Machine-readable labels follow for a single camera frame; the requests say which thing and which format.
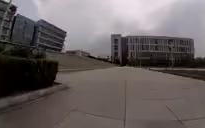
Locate grey stone kerb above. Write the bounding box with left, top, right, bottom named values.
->
left=0, top=83, right=70, bottom=116

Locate pale low border wall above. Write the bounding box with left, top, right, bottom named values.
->
left=149, top=67, right=205, bottom=72

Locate grey concrete slab pavement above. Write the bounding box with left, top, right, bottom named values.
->
left=0, top=66, right=205, bottom=128

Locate dark green trimmed hedge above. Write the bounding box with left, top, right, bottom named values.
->
left=0, top=53, right=60, bottom=100

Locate dark planted bed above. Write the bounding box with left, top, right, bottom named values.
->
left=156, top=68, right=205, bottom=83

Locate low distant building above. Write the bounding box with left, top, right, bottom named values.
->
left=65, top=49, right=91, bottom=58

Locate grey multi-storey building with balconies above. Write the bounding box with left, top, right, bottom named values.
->
left=0, top=0, right=68, bottom=54

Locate wide pale office building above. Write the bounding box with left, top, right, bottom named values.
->
left=110, top=33, right=195, bottom=67

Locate grey sloped embankment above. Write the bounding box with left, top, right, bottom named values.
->
left=55, top=53, right=119, bottom=72

